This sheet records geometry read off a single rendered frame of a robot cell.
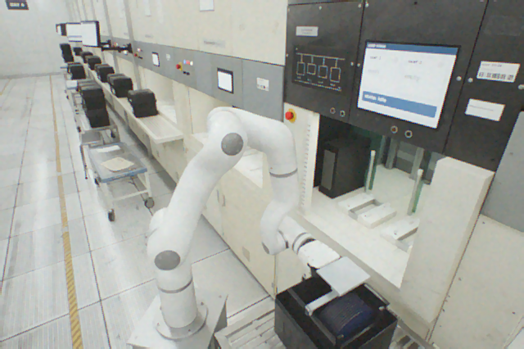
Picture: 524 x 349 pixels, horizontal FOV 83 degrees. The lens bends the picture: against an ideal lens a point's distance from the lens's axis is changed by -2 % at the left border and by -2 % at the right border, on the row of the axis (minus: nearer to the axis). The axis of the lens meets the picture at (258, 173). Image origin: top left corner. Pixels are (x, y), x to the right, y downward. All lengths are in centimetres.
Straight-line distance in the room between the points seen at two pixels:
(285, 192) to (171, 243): 37
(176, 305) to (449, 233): 87
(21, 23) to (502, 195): 1414
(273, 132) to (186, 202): 31
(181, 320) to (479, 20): 122
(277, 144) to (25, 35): 1367
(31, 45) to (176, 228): 1357
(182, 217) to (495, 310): 91
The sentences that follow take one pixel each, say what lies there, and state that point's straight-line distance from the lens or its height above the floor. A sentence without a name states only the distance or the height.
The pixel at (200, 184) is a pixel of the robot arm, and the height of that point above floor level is 133.
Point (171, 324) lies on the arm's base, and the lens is 120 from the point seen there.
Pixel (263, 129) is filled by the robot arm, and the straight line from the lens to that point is 85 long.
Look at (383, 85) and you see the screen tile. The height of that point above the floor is 156.
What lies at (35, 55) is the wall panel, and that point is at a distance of 1430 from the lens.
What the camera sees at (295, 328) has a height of 91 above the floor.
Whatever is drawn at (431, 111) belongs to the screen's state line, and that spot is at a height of 151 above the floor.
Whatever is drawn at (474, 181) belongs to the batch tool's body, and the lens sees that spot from 92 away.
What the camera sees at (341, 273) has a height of 109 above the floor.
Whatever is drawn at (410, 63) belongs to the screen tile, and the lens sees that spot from 101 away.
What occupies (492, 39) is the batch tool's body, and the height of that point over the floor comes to 170.
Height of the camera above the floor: 173
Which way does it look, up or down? 27 degrees down
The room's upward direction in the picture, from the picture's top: straight up
